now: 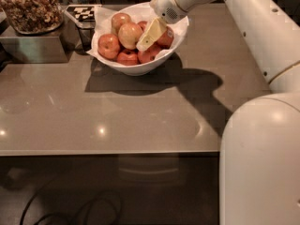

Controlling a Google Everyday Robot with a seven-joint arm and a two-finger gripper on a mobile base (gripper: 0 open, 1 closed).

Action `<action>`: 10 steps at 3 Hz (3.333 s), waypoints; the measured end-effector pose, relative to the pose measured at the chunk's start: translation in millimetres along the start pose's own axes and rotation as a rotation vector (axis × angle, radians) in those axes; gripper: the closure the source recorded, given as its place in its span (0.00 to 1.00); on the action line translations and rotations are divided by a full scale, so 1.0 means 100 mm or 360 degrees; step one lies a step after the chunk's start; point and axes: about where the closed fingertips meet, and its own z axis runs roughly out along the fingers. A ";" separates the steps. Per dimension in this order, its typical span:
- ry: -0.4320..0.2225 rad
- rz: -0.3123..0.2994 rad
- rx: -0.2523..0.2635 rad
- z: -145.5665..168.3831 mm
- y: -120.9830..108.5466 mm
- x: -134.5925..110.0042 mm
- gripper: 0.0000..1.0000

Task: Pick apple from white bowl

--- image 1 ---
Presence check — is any large yellow-red centre apple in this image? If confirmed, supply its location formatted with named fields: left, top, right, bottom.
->
left=118, top=22, right=143, bottom=50

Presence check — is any red apple with sticker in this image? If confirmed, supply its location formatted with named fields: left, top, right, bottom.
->
left=157, top=27, right=174, bottom=49

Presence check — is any red apple front right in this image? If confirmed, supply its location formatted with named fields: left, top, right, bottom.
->
left=138, top=43, right=161, bottom=64

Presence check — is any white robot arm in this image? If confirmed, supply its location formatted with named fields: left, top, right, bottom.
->
left=138, top=0, right=300, bottom=225

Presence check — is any red apple front left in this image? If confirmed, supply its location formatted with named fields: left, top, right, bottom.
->
left=116, top=49, right=139, bottom=66

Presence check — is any grey metal box stand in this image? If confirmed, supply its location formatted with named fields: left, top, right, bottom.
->
left=0, top=25, right=79, bottom=64

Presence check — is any white ceramic bowl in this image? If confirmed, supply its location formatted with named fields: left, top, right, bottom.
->
left=90, top=1, right=190, bottom=77

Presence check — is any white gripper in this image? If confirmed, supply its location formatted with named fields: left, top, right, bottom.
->
left=136, top=0, right=190, bottom=52

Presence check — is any red apple at back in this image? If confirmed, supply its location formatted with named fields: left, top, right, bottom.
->
left=138, top=21, right=147, bottom=31

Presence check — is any red apple far left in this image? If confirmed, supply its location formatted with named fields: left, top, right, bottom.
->
left=97, top=34, right=121, bottom=60

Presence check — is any black cable on floor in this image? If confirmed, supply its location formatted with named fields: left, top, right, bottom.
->
left=19, top=185, right=124, bottom=225

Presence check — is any black white marker card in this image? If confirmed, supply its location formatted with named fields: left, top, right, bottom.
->
left=64, top=5, right=96, bottom=29

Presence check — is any yellow-red apple back left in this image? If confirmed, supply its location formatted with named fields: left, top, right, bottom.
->
left=111, top=12, right=131, bottom=35

